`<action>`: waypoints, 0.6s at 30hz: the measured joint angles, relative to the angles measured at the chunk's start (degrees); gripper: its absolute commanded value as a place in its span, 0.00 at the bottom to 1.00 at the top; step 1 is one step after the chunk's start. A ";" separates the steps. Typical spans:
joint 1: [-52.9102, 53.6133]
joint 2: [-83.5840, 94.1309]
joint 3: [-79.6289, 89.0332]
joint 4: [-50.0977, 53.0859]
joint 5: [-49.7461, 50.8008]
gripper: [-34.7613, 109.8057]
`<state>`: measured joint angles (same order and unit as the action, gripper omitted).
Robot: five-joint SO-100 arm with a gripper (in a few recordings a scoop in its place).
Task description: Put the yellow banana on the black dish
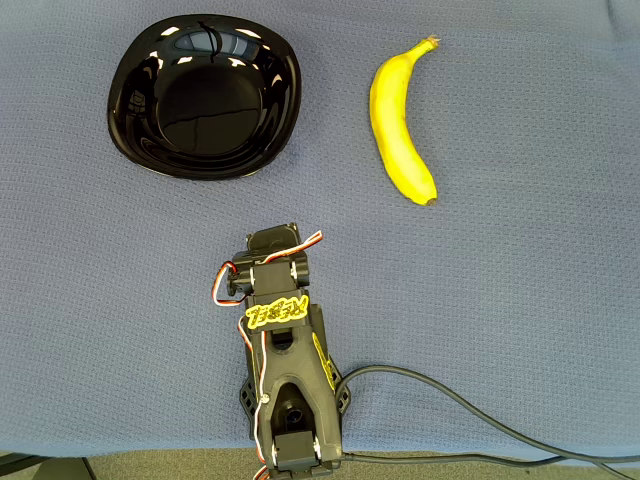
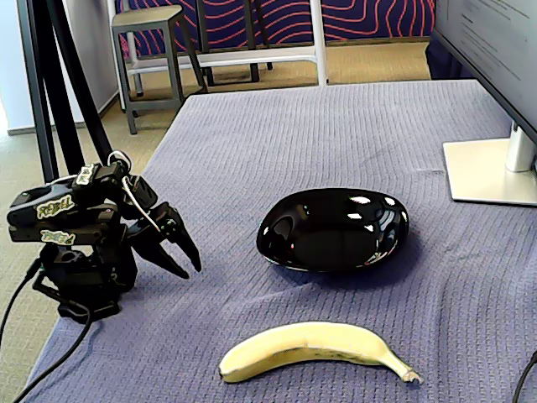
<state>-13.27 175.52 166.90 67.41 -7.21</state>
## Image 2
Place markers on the black chair frame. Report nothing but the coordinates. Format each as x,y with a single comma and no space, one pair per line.
203,38

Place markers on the purple-blue woven cloth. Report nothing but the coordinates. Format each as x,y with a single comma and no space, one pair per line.
293,138

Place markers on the silver monitor stand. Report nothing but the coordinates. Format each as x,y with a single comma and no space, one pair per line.
474,172

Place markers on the yellow banana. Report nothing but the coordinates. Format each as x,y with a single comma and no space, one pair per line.
302,340

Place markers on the grey metal stool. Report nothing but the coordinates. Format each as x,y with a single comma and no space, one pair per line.
142,19

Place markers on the white metal table frame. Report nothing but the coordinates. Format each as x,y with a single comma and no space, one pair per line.
319,42

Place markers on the black tripod stand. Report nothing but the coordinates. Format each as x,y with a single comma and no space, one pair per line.
42,105

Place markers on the computer monitor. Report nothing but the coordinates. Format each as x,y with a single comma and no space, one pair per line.
486,38

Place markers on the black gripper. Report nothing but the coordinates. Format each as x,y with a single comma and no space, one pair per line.
166,227

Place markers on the black glossy bowl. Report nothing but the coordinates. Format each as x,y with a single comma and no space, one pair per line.
331,235

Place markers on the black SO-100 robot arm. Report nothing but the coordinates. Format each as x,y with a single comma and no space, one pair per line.
105,260

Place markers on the navy panel with pink lines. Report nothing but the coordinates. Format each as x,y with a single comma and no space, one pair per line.
369,19

